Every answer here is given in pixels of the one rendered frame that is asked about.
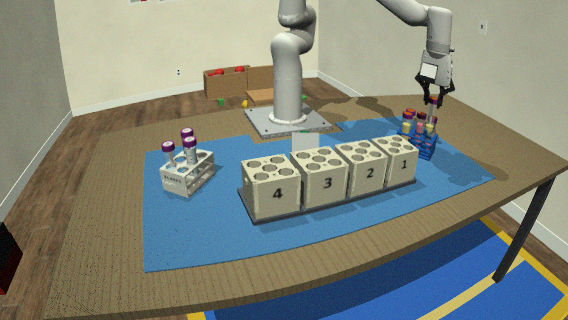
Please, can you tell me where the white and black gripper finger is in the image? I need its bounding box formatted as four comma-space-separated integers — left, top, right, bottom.
415, 73, 430, 105
437, 79, 455, 109

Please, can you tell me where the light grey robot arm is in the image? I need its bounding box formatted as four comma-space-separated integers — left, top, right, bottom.
269, 0, 455, 126

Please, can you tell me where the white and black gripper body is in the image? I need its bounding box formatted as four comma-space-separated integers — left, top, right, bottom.
420, 48, 452, 87

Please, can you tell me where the white tube rack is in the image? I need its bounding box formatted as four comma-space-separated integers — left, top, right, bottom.
159, 149, 215, 198

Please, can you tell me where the blue mat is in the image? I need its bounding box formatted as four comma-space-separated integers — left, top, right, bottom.
143, 116, 496, 273

